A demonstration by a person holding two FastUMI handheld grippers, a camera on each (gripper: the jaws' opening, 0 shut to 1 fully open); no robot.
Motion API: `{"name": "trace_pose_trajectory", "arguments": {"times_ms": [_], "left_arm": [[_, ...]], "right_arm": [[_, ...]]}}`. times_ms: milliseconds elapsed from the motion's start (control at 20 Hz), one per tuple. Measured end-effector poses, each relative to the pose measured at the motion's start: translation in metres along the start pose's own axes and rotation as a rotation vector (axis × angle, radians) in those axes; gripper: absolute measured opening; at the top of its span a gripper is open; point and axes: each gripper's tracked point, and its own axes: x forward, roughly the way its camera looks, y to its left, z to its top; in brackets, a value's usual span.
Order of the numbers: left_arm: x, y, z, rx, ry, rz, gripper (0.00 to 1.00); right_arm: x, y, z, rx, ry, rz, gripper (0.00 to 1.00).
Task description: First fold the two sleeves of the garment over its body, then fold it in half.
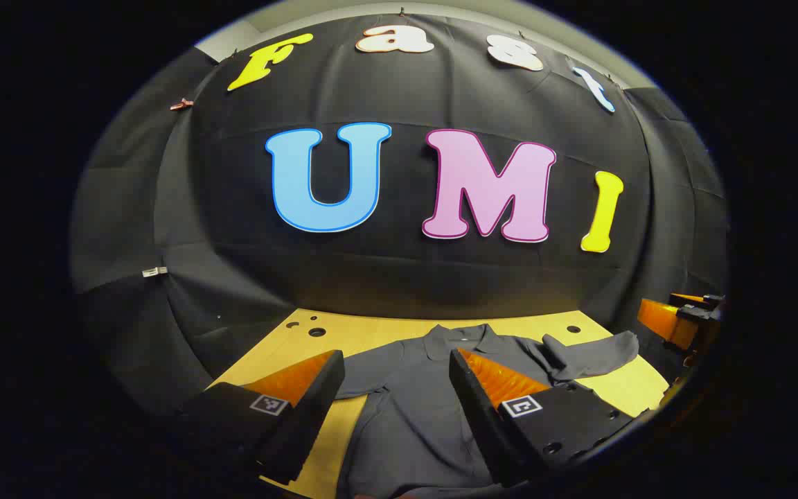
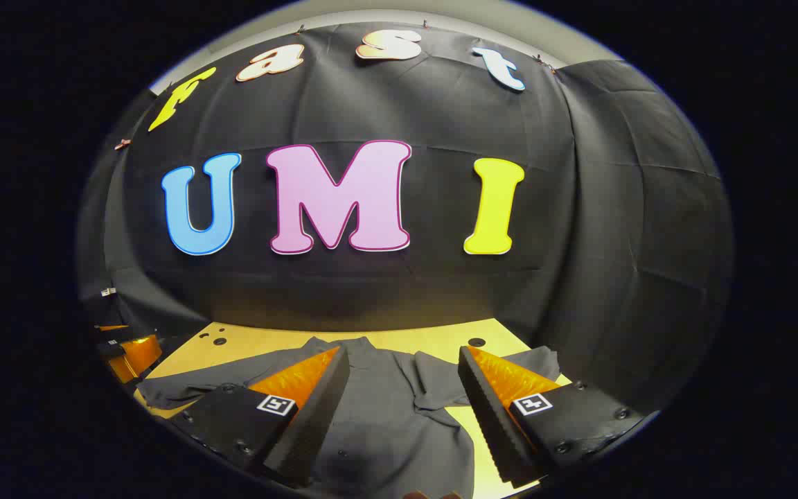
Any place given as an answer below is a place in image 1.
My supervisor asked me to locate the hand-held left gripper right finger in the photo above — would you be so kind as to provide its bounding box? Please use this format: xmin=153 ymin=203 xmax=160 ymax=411
xmin=448 ymin=347 xmax=639 ymax=490

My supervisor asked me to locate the dark grey button shirt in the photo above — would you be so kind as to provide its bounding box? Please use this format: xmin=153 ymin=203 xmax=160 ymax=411
xmin=333 ymin=323 xmax=641 ymax=499

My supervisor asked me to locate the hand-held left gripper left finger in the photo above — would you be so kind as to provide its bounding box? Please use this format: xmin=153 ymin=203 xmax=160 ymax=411
xmin=177 ymin=349 xmax=346 ymax=487

